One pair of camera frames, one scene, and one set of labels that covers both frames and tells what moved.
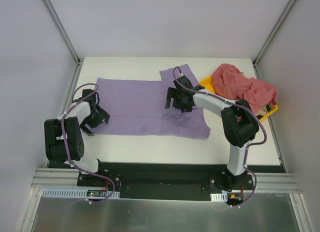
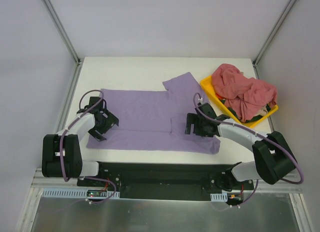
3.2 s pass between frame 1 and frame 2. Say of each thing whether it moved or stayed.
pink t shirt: stayed
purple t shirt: moved
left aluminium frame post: stayed
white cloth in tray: stayed
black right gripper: moved
